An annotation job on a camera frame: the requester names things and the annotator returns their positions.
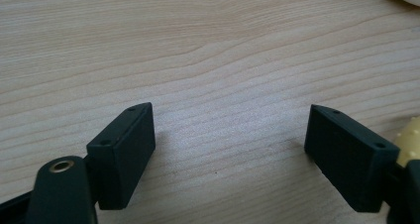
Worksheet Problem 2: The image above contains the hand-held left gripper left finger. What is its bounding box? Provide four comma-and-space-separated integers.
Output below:
85, 101, 157, 211

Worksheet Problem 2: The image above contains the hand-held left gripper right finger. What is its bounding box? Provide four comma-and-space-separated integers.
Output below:
303, 104, 401, 213

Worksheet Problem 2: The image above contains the yellow bumpy toy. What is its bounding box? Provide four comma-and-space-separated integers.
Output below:
394, 116, 420, 168

